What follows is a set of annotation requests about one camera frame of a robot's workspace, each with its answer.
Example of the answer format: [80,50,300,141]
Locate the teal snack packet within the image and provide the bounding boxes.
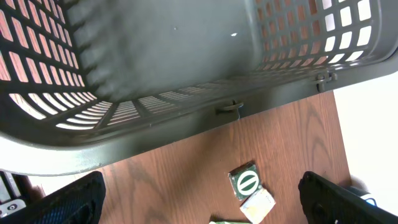
[209,220,251,224]

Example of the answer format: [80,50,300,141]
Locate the orange Kleenex tissue pack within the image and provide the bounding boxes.
[240,188,276,224]

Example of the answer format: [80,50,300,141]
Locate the grey plastic basket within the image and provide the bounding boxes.
[1,0,397,176]

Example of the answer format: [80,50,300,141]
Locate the green round-logo box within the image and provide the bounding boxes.
[228,161,261,201]

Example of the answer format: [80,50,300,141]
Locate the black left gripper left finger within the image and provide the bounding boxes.
[1,171,106,224]

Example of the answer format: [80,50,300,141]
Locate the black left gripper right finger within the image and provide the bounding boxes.
[298,171,397,224]

